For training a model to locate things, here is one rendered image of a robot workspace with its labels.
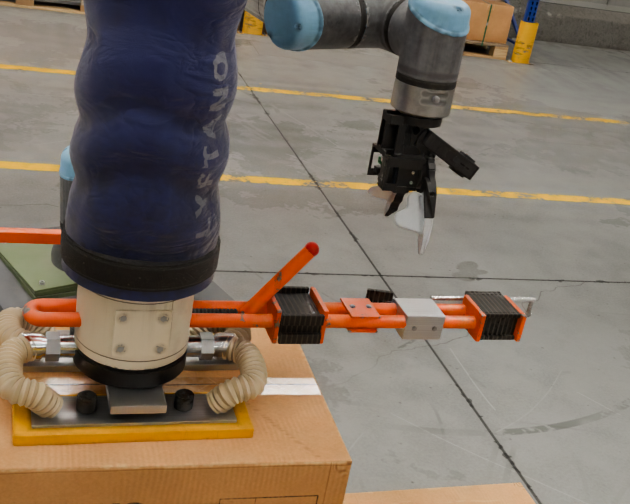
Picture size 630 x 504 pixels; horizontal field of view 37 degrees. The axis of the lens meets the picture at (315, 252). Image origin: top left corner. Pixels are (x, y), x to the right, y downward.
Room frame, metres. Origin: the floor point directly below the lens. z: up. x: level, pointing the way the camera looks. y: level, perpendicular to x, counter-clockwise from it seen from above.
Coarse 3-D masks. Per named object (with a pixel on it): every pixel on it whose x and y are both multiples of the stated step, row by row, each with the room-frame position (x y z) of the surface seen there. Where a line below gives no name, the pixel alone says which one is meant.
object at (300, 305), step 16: (288, 288) 1.36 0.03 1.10; (304, 288) 1.37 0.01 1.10; (272, 304) 1.29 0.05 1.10; (288, 304) 1.32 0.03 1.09; (304, 304) 1.33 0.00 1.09; (320, 304) 1.31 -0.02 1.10; (288, 320) 1.26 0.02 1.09; (304, 320) 1.27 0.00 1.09; (320, 320) 1.28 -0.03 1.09; (272, 336) 1.27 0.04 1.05; (288, 336) 1.27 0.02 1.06; (304, 336) 1.27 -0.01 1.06; (320, 336) 1.28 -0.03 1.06
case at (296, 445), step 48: (48, 384) 1.20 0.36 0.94; (96, 384) 1.22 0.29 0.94; (192, 384) 1.27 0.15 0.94; (288, 384) 1.32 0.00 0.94; (0, 432) 1.06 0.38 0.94; (288, 432) 1.18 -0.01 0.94; (336, 432) 1.21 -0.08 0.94; (0, 480) 0.99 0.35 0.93; (48, 480) 1.01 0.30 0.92; (96, 480) 1.03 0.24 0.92; (144, 480) 1.05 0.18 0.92; (192, 480) 1.07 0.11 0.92; (240, 480) 1.09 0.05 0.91; (288, 480) 1.11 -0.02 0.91; (336, 480) 1.14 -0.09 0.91
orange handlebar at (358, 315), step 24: (0, 240) 1.40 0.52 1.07; (24, 240) 1.41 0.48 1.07; (48, 240) 1.42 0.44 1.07; (24, 312) 1.17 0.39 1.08; (48, 312) 1.17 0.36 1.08; (72, 312) 1.18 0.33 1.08; (240, 312) 1.30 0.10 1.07; (264, 312) 1.31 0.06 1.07; (336, 312) 1.35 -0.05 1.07; (360, 312) 1.34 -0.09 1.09; (384, 312) 1.38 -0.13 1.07; (456, 312) 1.43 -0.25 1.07
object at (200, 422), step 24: (24, 408) 1.10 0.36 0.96; (72, 408) 1.11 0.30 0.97; (96, 408) 1.12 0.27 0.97; (168, 408) 1.16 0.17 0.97; (192, 408) 1.17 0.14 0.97; (240, 408) 1.20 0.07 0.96; (24, 432) 1.05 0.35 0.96; (48, 432) 1.06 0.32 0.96; (72, 432) 1.07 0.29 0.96; (96, 432) 1.08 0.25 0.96; (120, 432) 1.09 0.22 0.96; (144, 432) 1.10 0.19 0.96; (168, 432) 1.11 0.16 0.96; (192, 432) 1.12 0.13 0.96; (216, 432) 1.13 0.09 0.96; (240, 432) 1.15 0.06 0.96
